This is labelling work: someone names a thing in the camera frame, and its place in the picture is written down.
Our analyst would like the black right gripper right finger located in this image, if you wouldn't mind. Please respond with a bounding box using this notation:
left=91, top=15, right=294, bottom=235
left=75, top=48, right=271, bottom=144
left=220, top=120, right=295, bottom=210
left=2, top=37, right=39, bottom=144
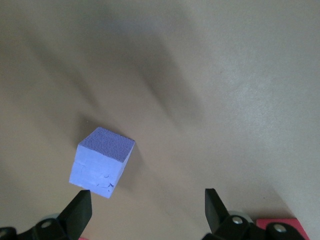
left=201, top=188, right=308, bottom=240

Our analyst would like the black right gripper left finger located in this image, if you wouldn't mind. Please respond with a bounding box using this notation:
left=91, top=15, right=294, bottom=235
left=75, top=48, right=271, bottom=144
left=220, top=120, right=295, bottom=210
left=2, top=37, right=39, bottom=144
left=0, top=189, right=93, bottom=240

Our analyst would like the red foam cube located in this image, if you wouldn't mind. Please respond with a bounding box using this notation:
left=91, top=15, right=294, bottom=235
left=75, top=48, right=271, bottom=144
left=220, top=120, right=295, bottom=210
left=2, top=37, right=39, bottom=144
left=255, top=217, right=311, bottom=240

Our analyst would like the purple foam cube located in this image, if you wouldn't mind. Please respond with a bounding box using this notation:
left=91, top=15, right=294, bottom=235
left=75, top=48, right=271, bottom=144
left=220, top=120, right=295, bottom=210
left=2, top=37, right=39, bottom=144
left=68, top=126, right=137, bottom=200

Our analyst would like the brown paper table cover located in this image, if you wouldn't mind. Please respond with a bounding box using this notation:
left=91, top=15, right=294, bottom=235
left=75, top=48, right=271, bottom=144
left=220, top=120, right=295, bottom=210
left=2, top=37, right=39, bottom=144
left=0, top=0, right=320, bottom=240

